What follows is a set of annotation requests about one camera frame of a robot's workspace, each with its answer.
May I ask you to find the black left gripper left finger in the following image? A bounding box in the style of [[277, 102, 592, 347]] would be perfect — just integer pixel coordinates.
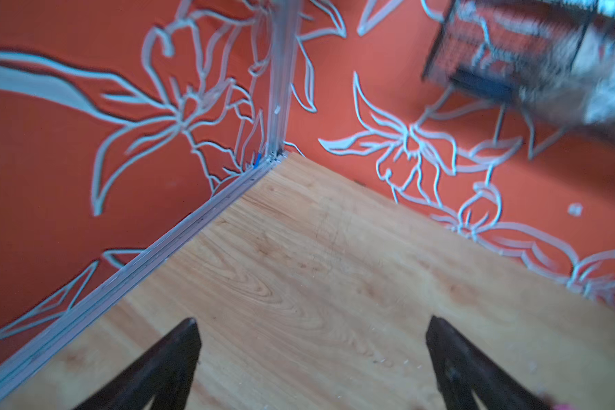
[[77, 318, 202, 409]]

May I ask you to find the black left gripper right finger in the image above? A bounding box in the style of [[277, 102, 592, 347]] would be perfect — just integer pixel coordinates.
[[425, 316, 548, 409]]

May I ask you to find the aluminium frame rail left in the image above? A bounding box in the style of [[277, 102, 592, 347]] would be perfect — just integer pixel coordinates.
[[0, 155, 283, 401]]

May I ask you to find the black wire wall basket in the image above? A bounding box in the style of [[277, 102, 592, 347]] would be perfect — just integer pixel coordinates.
[[422, 1, 615, 90]]

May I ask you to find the aluminium frame post left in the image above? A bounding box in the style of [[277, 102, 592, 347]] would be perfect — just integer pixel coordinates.
[[266, 1, 303, 161]]

